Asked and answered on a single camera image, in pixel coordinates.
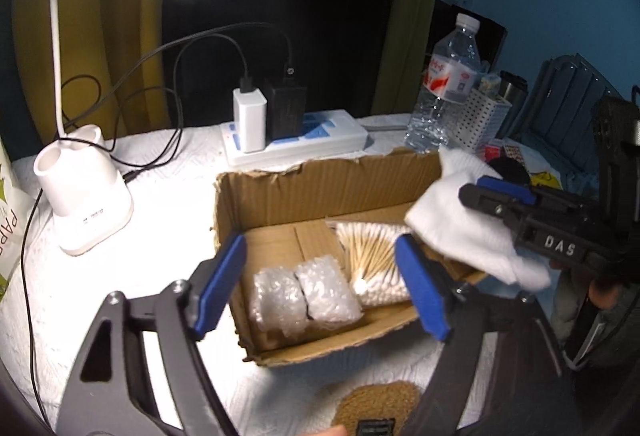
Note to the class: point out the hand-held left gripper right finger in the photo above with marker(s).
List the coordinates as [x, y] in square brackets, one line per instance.
[420, 286]

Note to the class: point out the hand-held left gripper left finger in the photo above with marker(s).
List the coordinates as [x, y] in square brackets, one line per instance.
[222, 286]

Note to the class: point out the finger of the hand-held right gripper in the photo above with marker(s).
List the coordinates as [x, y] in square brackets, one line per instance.
[505, 189]
[487, 202]

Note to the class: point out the white cloth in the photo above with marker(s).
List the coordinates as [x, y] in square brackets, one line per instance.
[450, 216]

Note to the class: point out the brown cardboard box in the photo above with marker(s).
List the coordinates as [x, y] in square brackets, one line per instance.
[280, 206]

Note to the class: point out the person's right hand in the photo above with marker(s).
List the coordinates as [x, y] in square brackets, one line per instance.
[606, 296]

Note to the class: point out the black round object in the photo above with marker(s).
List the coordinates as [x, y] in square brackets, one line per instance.
[510, 171]

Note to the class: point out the red patterned packet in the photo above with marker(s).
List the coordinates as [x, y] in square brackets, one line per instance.
[510, 151]

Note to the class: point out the yellow plastic bag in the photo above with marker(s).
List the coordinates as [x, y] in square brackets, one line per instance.
[546, 180]

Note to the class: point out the bag of cotton swabs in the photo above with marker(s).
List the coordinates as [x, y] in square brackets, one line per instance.
[370, 261]

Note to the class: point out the bubble wrap bundle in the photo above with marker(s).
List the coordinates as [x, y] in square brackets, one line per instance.
[330, 291]
[277, 301]

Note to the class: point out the white perforated container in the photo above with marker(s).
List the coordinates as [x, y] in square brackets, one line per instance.
[480, 120]

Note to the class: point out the blue ribbed plastic object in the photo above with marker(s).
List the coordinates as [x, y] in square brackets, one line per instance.
[565, 115]

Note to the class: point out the clear plastic water bottle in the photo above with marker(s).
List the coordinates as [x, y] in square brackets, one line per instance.
[440, 115]

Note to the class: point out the stainless steel tumbler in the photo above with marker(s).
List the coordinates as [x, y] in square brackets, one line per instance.
[512, 90]

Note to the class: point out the brown scouring pad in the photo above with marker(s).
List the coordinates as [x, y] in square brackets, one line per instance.
[380, 403]

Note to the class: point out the black box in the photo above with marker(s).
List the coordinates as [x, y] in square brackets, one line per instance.
[492, 40]

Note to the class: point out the small black clip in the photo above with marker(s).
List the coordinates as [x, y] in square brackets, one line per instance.
[375, 428]

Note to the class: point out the white desk lamp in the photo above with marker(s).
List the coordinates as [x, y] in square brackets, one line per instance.
[85, 206]

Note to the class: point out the white charger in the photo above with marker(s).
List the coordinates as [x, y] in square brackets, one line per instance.
[251, 120]

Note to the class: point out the white power strip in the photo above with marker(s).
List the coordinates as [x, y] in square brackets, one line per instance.
[330, 135]

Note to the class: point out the black charger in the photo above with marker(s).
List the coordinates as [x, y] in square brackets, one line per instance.
[285, 110]

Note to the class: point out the olive green curtain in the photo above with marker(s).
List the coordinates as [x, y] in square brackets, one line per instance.
[400, 15]

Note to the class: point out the white paper bag green print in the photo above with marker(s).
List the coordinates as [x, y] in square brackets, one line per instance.
[12, 226]

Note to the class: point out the yellow curtain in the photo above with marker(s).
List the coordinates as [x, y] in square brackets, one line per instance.
[105, 40]

